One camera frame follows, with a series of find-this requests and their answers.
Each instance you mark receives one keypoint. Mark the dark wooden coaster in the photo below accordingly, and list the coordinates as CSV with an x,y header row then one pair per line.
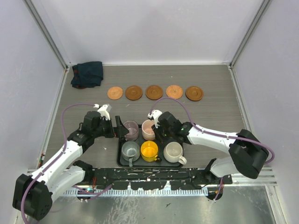
x,y
194,93
133,92
154,92

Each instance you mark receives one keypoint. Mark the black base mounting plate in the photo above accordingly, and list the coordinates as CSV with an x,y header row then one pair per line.
x,y
150,179

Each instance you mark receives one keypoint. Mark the yellow mug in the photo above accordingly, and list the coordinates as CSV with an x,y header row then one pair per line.
x,y
149,151

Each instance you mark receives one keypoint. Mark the dark blue folded cloth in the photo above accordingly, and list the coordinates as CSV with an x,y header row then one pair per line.
x,y
87,75

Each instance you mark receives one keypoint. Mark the white speckled mug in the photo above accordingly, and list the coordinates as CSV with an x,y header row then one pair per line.
x,y
173,152

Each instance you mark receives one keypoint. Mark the black plastic tray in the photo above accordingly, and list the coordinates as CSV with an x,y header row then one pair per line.
x,y
141,163

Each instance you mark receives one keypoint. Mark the pink ceramic mug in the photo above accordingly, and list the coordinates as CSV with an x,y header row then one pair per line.
x,y
147,131

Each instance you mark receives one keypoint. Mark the woven rattan coaster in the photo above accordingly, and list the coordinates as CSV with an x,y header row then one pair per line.
x,y
174,91

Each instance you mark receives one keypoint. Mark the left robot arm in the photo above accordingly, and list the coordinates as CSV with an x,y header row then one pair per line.
x,y
34,194

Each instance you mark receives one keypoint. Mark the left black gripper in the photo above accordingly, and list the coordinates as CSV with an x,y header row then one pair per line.
x,y
121,130

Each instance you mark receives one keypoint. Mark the light orange coaster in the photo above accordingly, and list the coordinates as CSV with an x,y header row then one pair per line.
x,y
115,93

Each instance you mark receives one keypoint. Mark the purple mug black handle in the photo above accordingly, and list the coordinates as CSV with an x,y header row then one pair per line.
x,y
133,130

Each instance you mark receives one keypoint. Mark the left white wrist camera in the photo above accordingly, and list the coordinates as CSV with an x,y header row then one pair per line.
x,y
105,110

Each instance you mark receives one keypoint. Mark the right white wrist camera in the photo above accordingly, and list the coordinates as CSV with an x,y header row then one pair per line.
x,y
154,115

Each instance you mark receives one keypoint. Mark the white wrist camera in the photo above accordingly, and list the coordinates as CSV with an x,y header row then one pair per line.
x,y
154,115
105,110

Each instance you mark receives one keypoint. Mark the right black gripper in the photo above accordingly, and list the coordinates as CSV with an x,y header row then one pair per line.
x,y
157,132

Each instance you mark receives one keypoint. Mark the grey stoneware mug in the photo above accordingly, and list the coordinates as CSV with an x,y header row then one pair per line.
x,y
130,151

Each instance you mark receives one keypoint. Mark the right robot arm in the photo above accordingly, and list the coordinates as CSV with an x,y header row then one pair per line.
x,y
246,155

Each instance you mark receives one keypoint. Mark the perforated cable duct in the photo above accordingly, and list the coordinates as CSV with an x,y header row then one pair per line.
x,y
140,192

